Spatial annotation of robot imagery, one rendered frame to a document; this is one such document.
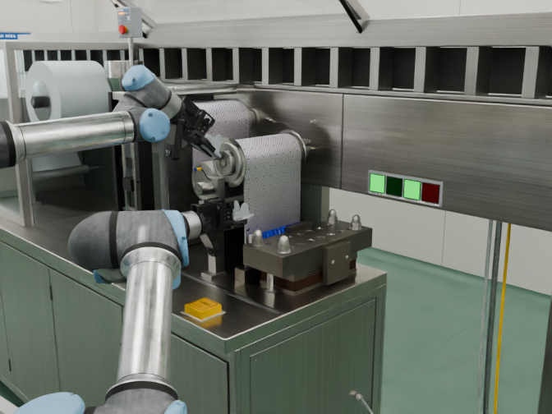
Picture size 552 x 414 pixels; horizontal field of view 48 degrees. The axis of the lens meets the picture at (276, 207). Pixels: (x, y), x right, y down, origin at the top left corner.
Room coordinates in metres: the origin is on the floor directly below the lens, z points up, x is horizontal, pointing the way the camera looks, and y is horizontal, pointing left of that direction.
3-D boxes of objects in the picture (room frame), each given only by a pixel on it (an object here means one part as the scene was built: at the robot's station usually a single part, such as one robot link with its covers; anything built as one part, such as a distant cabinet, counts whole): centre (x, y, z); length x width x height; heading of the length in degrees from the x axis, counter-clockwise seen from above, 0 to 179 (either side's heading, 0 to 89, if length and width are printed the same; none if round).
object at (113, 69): (2.36, 0.57, 1.50); 0.14 x 0.14 x 0.06
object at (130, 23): (2.18, 0.50, 1.66); 0.07 x 0.07 x 0.10; 55
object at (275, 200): (1.81, 0.01, 1.11); 0.23 x 0.01 x 0.18; 135
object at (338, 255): (1.70, -0.18, 0.96); 0.10 x 0.03 x 0.11; 135
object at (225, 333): (2.46, 0.77, 0.88); 2.52 x 0.66 x 0.04; 45
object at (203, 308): (1.49, 0.19, 0.91); 0.07 x 0.07 x 0.02; 45
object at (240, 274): (1.81, 0.01, 0.92); 0.28 x 0.04 x 0.04; 135
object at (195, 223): (1.59, 0.24, 1.11); 0.08 x 0.05 x 0.08; 45
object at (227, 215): (1.64, 0.18, 1.12); 0.12 x 0.08 x 0.09; 135
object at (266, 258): (1.76, -0.10, 1.00); 0.40 x 0.16 x 0.06; 135
